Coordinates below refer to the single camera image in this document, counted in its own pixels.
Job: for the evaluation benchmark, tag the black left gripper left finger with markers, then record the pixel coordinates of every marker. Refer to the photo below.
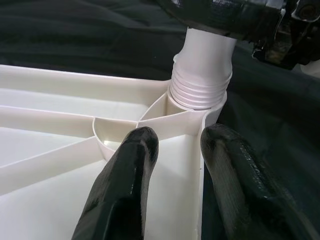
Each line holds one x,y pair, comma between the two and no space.
125,187

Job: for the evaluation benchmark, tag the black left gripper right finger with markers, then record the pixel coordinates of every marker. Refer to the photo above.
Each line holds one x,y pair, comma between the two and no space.
242,187

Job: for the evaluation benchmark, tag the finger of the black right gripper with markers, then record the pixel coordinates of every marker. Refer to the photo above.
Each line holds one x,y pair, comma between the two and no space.
225,17

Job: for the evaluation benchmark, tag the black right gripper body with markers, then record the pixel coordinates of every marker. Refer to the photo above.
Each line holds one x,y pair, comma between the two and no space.
295,37

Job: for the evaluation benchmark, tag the white plastic table leg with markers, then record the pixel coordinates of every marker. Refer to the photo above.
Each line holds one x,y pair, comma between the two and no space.
205,65

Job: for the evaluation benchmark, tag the white plastic children table top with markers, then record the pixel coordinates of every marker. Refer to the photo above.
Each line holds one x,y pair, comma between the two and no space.
62,175

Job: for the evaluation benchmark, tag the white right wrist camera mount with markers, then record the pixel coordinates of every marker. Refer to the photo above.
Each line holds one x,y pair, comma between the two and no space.
311,68

